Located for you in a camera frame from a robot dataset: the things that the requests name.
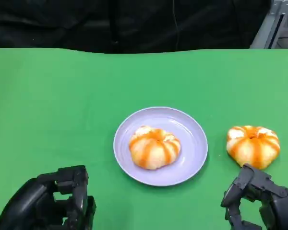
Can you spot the black drape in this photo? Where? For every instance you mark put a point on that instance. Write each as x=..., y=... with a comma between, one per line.
x=86, y=21

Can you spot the orange and white bread roll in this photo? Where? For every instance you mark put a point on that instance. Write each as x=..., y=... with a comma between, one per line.
x=253, y=148
x=153, y=148

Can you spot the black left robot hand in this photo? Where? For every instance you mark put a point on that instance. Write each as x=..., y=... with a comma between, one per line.
x=33, y=206

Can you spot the aluminium frame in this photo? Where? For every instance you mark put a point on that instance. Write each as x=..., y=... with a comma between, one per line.
x=266, y=28

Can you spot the lilac plate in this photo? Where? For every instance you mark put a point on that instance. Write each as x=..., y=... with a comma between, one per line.
x=192, y=148

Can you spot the green table cloth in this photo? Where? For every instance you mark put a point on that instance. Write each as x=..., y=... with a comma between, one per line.
x=110, y=81

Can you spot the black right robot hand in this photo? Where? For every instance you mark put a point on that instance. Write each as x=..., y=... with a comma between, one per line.
x=283, y=208

